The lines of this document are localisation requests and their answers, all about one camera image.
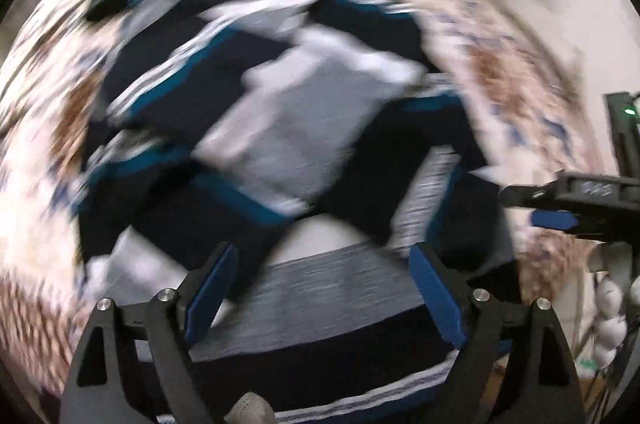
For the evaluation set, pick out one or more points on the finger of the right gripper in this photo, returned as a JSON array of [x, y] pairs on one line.
[[558, 194], [554, 220]]

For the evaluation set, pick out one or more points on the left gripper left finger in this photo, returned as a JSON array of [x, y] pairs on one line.
[[104, 383]]

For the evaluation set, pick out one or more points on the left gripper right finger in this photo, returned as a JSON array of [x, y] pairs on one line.
[[540, 384]]

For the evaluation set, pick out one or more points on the navy grey striped sweater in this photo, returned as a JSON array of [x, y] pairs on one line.
[[317, 139]]

